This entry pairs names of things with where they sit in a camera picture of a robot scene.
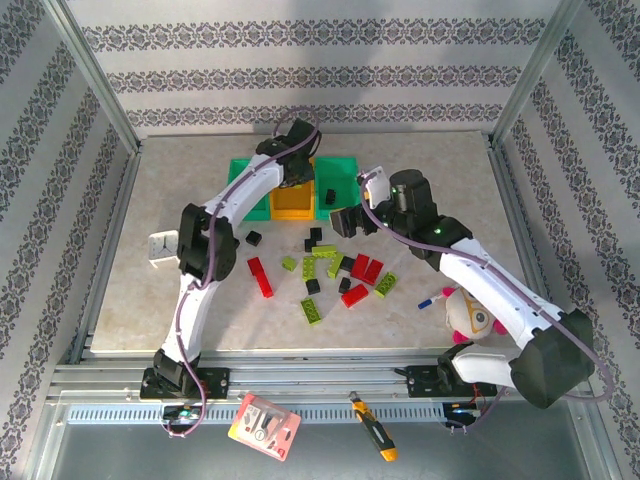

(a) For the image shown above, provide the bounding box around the red blister pack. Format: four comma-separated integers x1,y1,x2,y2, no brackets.
227,393,303,462

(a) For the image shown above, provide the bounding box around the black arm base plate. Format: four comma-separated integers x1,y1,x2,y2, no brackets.
139,367,231,400
394,364,496,399

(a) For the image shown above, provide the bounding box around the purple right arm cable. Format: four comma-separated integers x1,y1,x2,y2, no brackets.
357,169,617,436

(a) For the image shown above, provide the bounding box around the aluminium side rail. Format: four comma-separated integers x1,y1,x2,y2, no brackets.
487,144,569,359
67,144,144,364

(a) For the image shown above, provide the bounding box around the small electronics board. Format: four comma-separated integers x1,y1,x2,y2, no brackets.
159,404,204,439
444,399,484,434

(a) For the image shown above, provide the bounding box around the slotted metal cable duct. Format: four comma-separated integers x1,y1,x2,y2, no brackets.
64,403,451,425

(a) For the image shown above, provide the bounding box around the yellow and black utility knife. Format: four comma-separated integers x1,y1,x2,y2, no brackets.
349,392,400,462

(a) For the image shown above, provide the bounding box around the aluminium corner post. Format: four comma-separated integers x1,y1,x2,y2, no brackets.
488,0,585,149
42,0,145,156

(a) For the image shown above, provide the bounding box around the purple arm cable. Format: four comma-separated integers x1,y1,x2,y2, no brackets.
159,106,324,439
357,169,617,436

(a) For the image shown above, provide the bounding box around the white and pink plush toy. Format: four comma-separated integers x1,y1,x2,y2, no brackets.
442,284,509,346

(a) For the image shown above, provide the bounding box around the yellow plastic bin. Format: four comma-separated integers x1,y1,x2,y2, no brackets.
269,157,317,222

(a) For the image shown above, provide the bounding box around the aluminium mounting rail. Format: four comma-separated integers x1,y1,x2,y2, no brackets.
47,349,594,401

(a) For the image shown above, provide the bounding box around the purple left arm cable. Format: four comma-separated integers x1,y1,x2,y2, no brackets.
159,106,324,439

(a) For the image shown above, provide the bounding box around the white square clock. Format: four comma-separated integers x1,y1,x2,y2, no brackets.
148,228,181,269

